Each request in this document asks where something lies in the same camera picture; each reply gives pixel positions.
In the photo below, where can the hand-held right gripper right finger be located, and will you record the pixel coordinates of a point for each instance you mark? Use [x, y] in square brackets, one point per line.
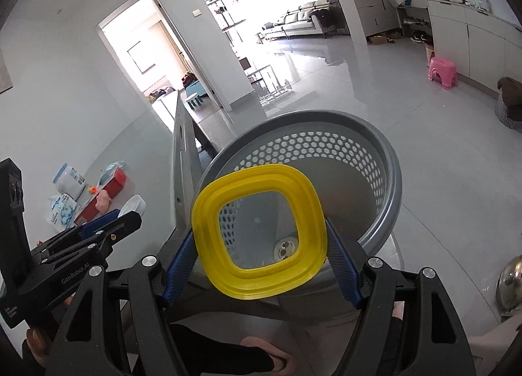
[342, 270]

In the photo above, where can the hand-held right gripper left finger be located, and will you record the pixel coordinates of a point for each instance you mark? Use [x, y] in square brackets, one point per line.
[179, 274]

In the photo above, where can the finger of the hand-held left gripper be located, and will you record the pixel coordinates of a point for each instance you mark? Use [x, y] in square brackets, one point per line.
[126, 223]
[98, 223]

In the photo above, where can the brown sloth plush toy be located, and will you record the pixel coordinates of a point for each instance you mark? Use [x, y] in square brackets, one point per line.
[285, 249]

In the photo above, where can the grey perforated basket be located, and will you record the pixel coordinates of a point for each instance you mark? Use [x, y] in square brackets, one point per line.
[367, 131]

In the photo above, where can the person's left hand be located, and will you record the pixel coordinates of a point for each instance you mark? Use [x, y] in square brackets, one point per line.
[38, 345]

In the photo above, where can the pink pig toy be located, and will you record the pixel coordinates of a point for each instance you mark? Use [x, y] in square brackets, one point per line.
[102, 200]

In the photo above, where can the white blue tissue pack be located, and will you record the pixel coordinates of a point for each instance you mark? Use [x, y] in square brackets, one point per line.
[61, 207]

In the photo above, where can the red flat box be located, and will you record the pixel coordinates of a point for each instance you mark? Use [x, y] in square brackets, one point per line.
[116, 180]

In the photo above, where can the white jar with blue lid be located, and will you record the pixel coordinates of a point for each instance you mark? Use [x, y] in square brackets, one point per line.
[69, 182]

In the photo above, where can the light blue wipes packet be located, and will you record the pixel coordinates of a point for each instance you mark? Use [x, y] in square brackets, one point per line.
[110, 170]

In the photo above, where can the person's leg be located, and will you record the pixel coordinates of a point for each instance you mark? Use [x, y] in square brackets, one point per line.
[212, 351]

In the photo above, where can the small blue table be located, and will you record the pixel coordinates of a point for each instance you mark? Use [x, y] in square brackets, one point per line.
[195, 98]

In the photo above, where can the white room door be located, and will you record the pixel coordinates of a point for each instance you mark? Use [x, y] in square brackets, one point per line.
[191, 70]

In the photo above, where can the metal pot lid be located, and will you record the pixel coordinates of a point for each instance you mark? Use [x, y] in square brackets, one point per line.
[512, 286]

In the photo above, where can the pink plastic stool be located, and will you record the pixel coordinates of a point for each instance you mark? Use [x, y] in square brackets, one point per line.
[442, 72]

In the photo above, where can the checked storage basket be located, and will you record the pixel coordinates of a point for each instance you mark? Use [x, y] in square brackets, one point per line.
[507, 115]

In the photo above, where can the small wicker bin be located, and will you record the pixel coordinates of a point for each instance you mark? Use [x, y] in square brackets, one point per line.
[429, 54]

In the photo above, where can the cardboard box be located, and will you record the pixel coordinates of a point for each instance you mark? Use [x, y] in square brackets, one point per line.
[377, 39]

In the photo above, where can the clothes drying rack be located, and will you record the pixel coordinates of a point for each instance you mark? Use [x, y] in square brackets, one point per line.
[226, 1]

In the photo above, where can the light grey sofa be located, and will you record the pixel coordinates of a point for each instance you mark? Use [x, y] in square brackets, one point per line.
[297, 17]

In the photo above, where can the shoe rack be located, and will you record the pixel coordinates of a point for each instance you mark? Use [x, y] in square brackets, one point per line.
[414, 21]

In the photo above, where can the white low cabinet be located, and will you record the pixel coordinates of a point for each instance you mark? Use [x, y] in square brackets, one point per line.
[469, 41]

